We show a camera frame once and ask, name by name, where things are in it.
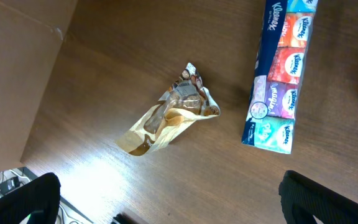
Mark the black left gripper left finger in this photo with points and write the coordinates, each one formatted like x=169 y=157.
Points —
x=39 y=200

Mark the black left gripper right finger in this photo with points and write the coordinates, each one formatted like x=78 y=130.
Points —
x=306 y=201

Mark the beige brown snack pouch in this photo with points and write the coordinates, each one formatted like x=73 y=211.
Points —
x=184 y=103

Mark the colourful Kleenex tissue multipack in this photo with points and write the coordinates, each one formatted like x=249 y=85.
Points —
x=278 y=74

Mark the brown cardboard box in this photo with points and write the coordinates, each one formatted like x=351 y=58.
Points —
x=31 y=34

